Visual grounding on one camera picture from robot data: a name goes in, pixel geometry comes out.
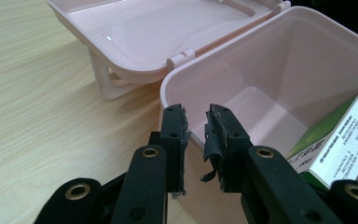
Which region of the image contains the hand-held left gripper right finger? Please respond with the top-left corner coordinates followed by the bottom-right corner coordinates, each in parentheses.
top-left (200, 104), bottom-right (254, 194)

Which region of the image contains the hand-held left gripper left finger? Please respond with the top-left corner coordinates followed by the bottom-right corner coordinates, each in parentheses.
top-left (148, 104), bottom-right (190, 198)

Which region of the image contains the pink storage box white handle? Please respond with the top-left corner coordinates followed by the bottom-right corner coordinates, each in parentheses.
top-left (46, 0), bottom-right (358, 224)

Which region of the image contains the green and white medicine box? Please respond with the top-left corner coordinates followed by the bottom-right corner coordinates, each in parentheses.
top-left (286, 86), bottom-right (358, 191)

